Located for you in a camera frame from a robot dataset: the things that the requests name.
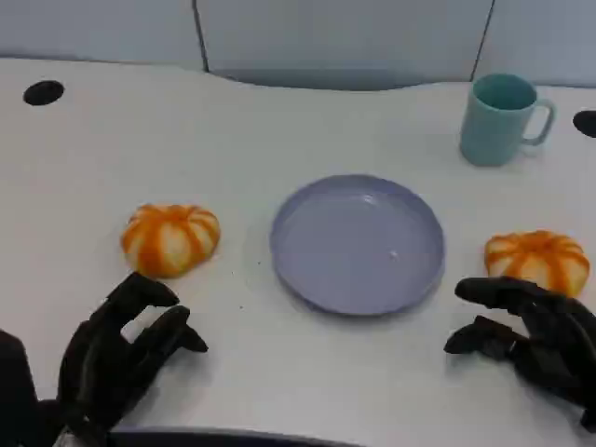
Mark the pale green mug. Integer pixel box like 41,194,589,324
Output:
459,73,558,168

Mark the grey partition panel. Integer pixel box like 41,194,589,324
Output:
469,0,596,88
0,0,209,74
193,0,495,92

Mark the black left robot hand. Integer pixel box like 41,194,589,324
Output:
58,272,210,447

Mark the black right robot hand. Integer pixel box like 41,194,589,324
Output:
442,276,596,427

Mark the orange white toy bread roll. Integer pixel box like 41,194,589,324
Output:
120,203,222,279
483,229,591,299

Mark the lilac plate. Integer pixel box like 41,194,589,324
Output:
269,174,446,318

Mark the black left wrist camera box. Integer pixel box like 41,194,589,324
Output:
0,329,39,406

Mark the dark robot torso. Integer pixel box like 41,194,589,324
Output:
109,426,364,447

